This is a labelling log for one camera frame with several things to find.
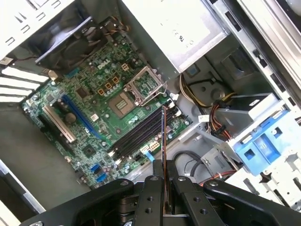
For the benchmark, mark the round coin cell battery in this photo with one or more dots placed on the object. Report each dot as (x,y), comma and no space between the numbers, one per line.
(70,117)

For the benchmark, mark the black expansion slot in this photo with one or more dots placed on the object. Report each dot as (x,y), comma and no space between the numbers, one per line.
(53,131)

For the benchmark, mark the grey power supply unit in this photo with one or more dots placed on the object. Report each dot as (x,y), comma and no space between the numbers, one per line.
(169,28)

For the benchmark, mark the white expansion slot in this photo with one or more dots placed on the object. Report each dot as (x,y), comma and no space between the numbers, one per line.
(60,123)

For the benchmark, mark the blue SATA port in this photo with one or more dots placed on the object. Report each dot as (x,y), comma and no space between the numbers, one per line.
(101,178)
(94,168)

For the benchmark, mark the open black PC case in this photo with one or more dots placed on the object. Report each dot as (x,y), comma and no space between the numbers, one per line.
(28,141)

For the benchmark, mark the RAM stick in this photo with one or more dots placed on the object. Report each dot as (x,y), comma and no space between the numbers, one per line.
(165,141)

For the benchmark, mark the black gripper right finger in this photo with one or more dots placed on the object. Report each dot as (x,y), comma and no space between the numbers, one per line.
(185,195)

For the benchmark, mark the black case fan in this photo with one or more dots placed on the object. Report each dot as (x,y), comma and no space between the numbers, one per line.
(70,47)

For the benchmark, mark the green Dell motherboard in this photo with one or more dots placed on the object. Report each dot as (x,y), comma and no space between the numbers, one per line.
(138,117)

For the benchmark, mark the teal board connector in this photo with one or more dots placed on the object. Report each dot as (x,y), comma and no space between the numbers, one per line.
(72,73)

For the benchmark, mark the CPU socket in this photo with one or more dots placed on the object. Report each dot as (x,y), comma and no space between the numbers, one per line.
(121,104)

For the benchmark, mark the blue expansion slot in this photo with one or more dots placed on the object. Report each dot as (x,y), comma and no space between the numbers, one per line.
(80,115)

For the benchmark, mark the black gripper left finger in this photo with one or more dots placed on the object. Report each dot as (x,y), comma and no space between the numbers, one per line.
(154,193)

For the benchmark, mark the metal socket cover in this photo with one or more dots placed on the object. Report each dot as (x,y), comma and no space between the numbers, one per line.
(154,75)

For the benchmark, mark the blue plastic drive latch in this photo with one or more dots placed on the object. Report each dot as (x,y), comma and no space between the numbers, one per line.
(263,146)

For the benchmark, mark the black RAM slot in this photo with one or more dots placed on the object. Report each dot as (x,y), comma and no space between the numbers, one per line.
(136,147)
(136,129)
(136,141)
(136,135)

